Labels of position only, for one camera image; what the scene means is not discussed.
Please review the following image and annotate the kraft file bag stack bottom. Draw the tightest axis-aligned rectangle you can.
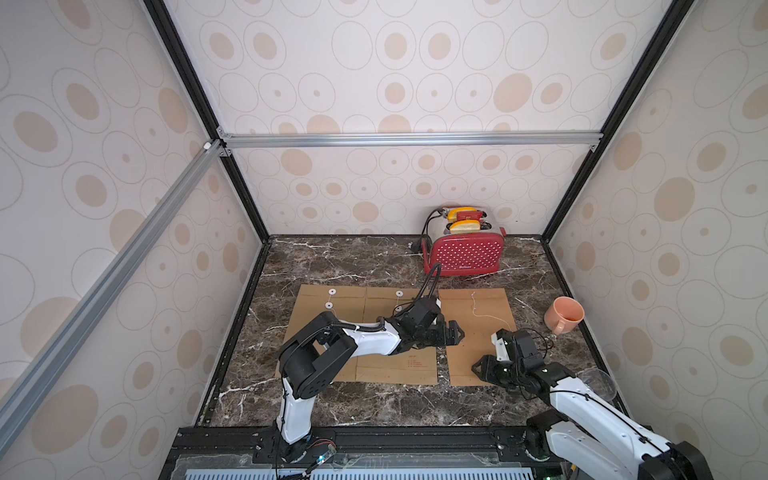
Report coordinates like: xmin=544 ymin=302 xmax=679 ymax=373
xmin=439 ymin=288 xmax=516 ymax=387

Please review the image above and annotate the kraft file bag stack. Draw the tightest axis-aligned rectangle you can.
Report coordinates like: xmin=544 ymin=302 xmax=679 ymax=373
xmin=439 ymin=288 xmax=516 ymax=387
xmin=353 ymin=287 xmax=437 ymax=385

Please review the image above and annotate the kraft file bag stack top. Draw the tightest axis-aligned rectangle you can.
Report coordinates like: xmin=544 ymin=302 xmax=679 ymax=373
xmin=353 ymin=287 xmax=437 ymax=385

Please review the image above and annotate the white string of bottom bag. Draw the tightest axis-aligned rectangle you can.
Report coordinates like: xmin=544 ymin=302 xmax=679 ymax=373
xmin=469 ymin=292 xmax=502 ymax=321

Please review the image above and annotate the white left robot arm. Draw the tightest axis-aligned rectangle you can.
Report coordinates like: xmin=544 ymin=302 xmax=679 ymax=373
xmin=276 ymin=296 xmax=465 ymax=445

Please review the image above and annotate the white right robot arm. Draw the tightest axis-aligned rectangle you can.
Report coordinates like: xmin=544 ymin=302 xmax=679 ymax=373
xmin=472 ymin=329 xmax=713 ymax=479

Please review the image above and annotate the orange cup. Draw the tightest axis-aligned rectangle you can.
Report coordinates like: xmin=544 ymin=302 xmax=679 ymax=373
xmin=544 ymin=296 xmax=585 ymax=335

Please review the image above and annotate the clear glass cup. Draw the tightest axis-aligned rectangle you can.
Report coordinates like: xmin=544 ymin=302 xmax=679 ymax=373
xmin=577 ymin=367 xmax=617 ymax=403

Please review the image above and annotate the red toaster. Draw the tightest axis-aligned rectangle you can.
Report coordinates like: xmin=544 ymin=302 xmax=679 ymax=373
xmin=411 ymin=206 xmax=506 ymax=276

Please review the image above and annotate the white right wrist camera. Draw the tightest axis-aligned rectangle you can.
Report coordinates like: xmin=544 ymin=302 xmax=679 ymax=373
xmin=491 ymin=329 xmax=510 ymax=362

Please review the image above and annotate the black corrugated cable conduit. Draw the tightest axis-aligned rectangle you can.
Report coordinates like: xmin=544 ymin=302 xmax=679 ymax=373
xmin=413 ymin=262 xmax=443 ymax=313

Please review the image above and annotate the black toaster power cord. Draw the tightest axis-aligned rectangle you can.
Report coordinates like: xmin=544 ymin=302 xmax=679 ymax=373
xmin=410 ymin=209 xmax=442 ymax=253

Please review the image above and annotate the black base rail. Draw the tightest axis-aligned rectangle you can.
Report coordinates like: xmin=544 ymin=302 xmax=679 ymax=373
xmin=160 ymin=426 xmax=534 ymax=479

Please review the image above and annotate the aluminium rail back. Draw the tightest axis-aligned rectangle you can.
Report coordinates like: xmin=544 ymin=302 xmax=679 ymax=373
xmin=208 ymin=130 xmax=603 ymax=149

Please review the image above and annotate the aluminium rail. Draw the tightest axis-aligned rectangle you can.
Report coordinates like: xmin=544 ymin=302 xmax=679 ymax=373
xmin=208 ymin=130 xmax=603 ymax=149
xmin=1 ymin=139 xmax=224 ymax=454

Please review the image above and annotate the black corner frame post right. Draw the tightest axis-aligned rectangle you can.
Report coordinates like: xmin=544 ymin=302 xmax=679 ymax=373
xmin=541 ymin=0 xmax=695 ymax=245

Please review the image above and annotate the black corner frame post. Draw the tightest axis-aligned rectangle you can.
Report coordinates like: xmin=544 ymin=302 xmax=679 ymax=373
xmin=142 ymin=0 xmax=270 ymax=243
xmin=541 ymin=0 xmax=695 ymax=245

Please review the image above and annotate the black corner frame post left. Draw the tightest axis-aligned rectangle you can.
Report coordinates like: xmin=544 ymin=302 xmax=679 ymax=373
xmin=142 ymin=0 xmax=270 ymax=243

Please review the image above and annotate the aluminium rail left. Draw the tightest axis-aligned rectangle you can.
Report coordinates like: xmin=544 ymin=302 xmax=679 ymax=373
xmin=1 ymin=139 xmax=224 ymax=454

